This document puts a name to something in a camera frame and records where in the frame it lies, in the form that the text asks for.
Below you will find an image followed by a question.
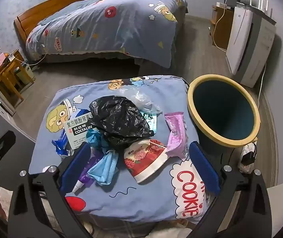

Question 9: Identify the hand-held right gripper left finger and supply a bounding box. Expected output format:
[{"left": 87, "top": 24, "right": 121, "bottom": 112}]
[{"left": 8, "top": 142, "right": 93, "bottom": 238}]

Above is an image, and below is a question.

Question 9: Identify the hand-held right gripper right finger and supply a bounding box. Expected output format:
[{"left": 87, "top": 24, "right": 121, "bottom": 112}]
[{"left": 188, "top": 141, "right": 272, "bottom": 238}]

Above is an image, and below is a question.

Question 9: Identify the purple tube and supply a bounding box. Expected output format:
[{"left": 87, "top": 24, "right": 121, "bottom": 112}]
[{"left": 72, "top": 145, "right": 100, "bottom": 194}]

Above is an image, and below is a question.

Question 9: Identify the blue white wrapper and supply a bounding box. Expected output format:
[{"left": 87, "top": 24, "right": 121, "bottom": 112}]
[{"left": 52, "top": 129, "right": 76, "bottom": 158}]

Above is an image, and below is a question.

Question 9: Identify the blue face mask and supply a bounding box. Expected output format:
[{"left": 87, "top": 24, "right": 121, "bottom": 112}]
[{"left": 85, "top": 129, "right": 119, "bottom": 185}]

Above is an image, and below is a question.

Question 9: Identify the red white paper cup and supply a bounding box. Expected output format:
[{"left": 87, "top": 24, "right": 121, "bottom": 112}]
[{"left": 124, "top": 139, "right": 169, "bottom": 184}]

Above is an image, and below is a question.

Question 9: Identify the teal bin with yellow rim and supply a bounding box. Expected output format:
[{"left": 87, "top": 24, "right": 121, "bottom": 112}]
[{"left": 187, "top": 74, "right": 261, "bottom": 154}]

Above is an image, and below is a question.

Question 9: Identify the teal blister pack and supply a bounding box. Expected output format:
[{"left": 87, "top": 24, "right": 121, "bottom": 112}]
[{"left": 141, "top": 111, "right": 158, "bottom": 134}]

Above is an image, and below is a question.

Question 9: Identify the white green medicine box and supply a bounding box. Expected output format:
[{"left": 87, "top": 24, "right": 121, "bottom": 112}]
[{"left": 63, "top": 115, "right": 101, "bottom": 150}]

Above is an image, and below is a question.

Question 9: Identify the white power strip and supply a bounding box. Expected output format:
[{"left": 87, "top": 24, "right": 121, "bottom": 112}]
[{"left": 238, "top": 142, "right": 257, "bottom": 174}]

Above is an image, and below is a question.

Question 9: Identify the pink snack wrapper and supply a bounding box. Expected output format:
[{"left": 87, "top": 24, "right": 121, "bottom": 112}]
[{"left": 164, "top": 111, "right": 190, "bottom": 160}]

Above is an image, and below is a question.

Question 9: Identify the black charger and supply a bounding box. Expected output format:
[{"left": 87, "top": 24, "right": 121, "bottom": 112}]
[{"left": 242, "top": 144, "right": 257, "bottom": 165}]

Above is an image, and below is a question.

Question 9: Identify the wooden stool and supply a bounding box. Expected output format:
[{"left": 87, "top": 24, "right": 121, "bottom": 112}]
[{"left": 0, "top": 50, "right": 35, "bottom": 107}]

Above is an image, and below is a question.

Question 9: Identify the black plastic bag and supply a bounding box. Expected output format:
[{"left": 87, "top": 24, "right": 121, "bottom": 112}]
[{"left": 89, "top": 95, "right": 157, "bottom": 149}]

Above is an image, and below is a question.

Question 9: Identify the cartoon print blue pillow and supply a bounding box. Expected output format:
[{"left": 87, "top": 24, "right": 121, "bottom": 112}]
[{"left": 29, "top": 76, "right": 209, "bottom": 225}]

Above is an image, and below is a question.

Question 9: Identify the pale container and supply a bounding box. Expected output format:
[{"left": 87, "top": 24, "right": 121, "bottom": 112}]
[{"left": 15, "top": 62, "right": 35, "bottom": 85}]

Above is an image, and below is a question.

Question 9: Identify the clear plastic bag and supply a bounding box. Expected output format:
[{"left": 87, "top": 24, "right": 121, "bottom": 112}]
[{"left": 120, "top": 85, "right": 162, "bottom": 114}]

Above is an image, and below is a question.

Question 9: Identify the white grey air purifier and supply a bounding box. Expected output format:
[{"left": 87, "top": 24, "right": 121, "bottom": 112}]
[{"left": 226, "top": 2, "right": 277, "bottom": 88}]

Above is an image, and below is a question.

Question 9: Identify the wooden bed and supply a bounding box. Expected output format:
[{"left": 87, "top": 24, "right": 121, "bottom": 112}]
[{"left": 14, "top": 0, "right": 189, "bottom": 67}]

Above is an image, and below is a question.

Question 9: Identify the bed with cartoon duvet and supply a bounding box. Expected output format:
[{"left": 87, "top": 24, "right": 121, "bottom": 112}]
[{"left": 25, "top": 0, "right": 189, "bottom": 68}]

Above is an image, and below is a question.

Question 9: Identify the wooden cabinet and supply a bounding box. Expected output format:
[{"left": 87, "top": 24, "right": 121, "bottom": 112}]
[{"left": 209, "top": 2, "right": 235, "bottom": 50}]

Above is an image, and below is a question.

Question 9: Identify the white router with antennas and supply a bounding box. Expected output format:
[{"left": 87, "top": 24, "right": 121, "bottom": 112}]
[{"left": 241, "top": 0, "right": 274, "bottom": 18}]

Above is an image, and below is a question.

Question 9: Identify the white charging cable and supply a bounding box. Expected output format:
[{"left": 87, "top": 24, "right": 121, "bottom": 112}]
[{"left": 8, "top": 45, "right": 48, "bottom": 67}]

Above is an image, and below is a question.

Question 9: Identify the white power cable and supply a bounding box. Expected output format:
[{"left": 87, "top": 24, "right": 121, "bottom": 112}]
[{"left": 257, "top": 62, "right": 267, "bottom": 109}]

